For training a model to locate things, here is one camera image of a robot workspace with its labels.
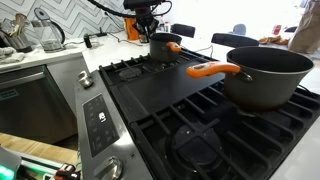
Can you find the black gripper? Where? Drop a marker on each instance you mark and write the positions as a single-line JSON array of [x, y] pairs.
[[145, 23]]

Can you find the small pot orange handle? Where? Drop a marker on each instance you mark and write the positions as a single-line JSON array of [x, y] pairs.
[[164, 47]]

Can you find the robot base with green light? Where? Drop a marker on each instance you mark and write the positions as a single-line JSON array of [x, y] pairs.
[[20, 166]]

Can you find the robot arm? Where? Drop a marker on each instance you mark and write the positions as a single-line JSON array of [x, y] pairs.
[[132, 5]]

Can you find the small silver stove knob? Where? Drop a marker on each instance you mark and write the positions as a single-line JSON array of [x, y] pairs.
[[84, 79]]

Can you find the stainless steel gas stove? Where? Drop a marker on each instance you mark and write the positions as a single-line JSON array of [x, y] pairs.
[[164, 125]]

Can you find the large silver stove knob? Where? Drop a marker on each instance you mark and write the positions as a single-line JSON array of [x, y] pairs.
[[109, 169]]

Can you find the orange drink container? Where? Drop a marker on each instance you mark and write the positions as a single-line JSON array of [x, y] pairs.
[[132, 33]]

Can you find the black office chair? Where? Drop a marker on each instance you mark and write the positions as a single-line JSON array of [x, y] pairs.
[[233, 40], [184, 30]]

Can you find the black power adapter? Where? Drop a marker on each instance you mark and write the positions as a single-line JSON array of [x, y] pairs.
[[87, 41]]

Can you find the glass electric kettle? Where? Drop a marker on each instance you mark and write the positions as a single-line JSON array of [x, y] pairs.
[[49, 33]]

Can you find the utensil holder with utensils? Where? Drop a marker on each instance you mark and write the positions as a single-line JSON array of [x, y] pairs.
[[14, 32]]

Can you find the stainless steel dishwasher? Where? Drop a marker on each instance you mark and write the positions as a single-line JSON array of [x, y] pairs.
[[33, 107]]

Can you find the striped dish towel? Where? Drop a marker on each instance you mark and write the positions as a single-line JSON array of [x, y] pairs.
[[10, 55]]

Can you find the brown paper bag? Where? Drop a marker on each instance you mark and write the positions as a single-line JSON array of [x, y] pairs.
[[306, 38]]

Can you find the large pot orange handle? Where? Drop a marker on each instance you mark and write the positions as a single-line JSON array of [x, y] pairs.
[[257, 78]]

